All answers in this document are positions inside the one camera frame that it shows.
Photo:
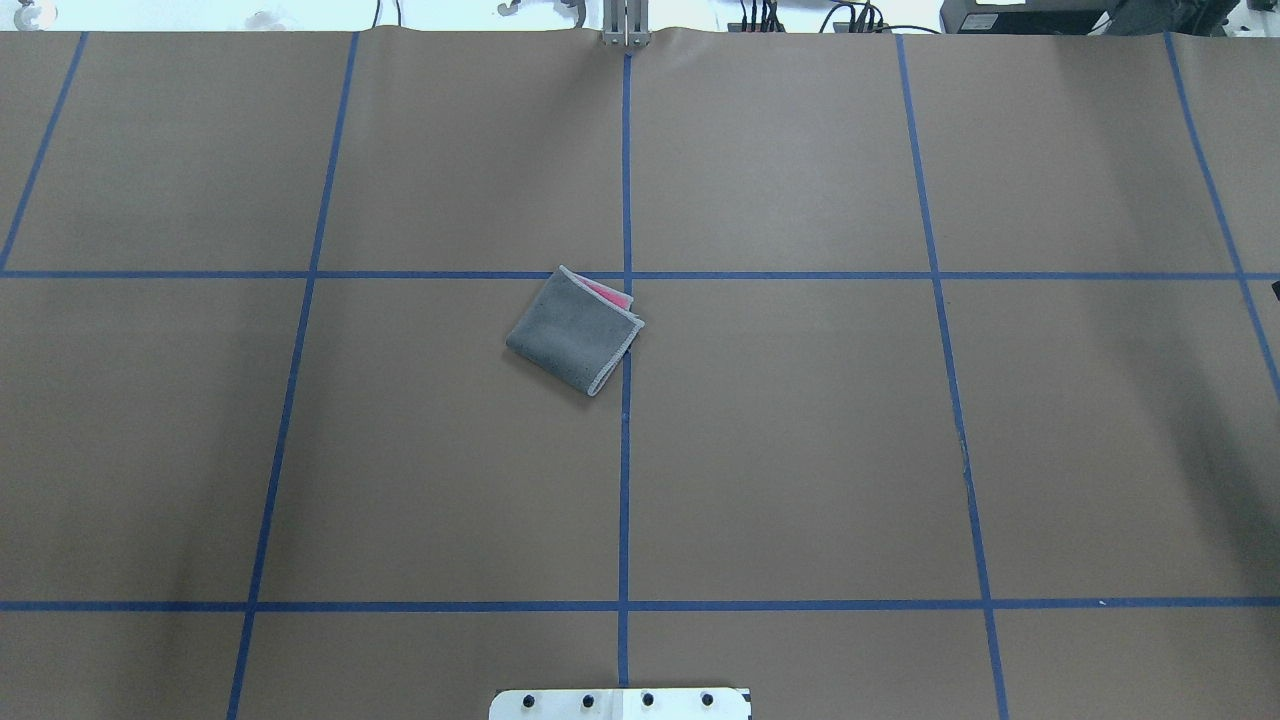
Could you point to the pink and grey towel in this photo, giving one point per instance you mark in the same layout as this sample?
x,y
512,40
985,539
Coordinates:
x,y
577,330

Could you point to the black box with label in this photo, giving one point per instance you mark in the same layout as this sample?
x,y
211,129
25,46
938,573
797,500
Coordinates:
x,y
1050,18

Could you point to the aluminium frame post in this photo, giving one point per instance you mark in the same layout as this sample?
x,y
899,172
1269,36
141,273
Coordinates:
x,y
625,23

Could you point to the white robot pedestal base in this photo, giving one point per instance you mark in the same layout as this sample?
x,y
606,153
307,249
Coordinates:
x,y
623,703

